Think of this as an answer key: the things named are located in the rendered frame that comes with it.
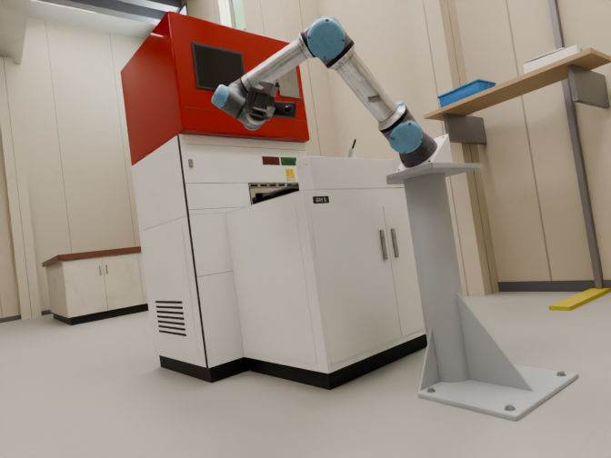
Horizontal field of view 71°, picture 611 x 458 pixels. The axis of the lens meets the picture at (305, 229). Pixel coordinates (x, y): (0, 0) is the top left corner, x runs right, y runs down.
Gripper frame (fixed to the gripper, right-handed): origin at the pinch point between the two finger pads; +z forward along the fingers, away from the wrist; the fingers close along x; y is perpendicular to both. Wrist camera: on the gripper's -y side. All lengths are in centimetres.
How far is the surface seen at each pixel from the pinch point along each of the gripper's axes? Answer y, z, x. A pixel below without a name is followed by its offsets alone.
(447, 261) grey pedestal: -78, -18, -36
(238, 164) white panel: -2, -108, -6
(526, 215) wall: -233, -156, 15
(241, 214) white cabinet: -7, -87, -33
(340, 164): -41, -55, -3
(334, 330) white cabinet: -48, -40, -73
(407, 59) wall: -152, -255, 153
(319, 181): -32, -49, -14
